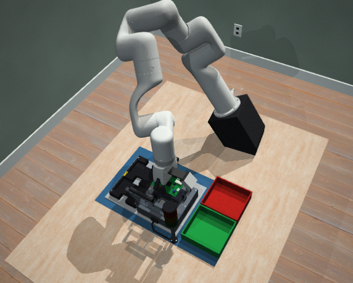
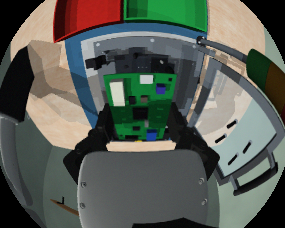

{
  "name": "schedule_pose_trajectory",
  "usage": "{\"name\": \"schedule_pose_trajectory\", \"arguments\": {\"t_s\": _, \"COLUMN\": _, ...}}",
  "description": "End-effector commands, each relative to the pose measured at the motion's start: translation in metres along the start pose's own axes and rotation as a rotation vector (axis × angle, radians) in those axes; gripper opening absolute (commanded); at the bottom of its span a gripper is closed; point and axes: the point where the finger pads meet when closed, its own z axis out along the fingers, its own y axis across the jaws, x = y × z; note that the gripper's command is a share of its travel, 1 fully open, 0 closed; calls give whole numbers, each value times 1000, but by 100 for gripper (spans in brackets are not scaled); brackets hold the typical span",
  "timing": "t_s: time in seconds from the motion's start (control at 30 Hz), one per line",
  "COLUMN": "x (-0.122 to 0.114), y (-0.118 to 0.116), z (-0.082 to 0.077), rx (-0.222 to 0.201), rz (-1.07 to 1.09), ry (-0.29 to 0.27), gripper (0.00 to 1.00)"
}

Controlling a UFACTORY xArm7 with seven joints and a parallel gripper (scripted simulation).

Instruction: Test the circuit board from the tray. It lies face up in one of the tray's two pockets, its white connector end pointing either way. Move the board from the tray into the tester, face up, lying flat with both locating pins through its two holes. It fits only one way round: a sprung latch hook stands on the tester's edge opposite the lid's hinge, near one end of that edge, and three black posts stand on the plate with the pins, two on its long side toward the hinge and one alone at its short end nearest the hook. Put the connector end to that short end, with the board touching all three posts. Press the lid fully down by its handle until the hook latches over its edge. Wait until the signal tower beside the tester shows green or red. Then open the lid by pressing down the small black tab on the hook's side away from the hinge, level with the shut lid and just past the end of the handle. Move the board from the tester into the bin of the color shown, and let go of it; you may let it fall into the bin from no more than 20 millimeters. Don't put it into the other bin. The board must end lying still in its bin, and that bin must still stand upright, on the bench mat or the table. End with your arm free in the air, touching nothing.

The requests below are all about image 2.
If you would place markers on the green bin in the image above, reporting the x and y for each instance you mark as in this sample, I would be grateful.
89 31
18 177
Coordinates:
192 12

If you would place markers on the green circuit board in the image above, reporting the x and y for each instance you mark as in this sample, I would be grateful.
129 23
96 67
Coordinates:
140 103

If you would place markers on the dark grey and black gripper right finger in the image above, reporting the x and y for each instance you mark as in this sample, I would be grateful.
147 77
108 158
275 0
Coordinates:
185 138

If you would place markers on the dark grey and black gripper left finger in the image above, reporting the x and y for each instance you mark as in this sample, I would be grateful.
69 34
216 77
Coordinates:
96 140

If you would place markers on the red open-top bin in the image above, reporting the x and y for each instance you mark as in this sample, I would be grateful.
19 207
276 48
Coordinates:
71 15

